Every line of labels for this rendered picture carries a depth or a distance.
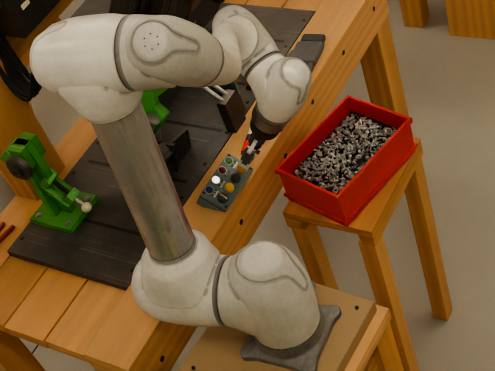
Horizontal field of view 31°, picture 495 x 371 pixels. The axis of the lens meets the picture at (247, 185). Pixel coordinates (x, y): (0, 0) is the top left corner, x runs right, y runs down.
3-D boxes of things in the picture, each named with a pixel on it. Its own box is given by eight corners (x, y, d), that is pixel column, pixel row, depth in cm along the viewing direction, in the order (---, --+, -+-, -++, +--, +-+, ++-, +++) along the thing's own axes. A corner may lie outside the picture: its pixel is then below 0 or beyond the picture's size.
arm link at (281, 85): (306, 115, 211) (274, 72, 214) (328, 78, 197) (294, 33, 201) (270, 133, 206) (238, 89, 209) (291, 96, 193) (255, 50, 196)
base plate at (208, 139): (317, 15, 281) (315, 10, 279) (130, 292, 224) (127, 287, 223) (206, 5, 302) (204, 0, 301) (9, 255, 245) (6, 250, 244)
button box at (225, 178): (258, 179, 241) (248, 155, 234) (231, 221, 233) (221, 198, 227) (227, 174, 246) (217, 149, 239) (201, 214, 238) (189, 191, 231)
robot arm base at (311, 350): (349, 296, 204) (345, 280, 200) (314, 378, 192) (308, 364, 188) (278, 280, 213) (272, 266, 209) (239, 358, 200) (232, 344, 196)
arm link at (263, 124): (300, 104, 212) (292, 117, 217) (267, 83, 212) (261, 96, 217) (283, 130, 207) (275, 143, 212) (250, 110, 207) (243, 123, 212)
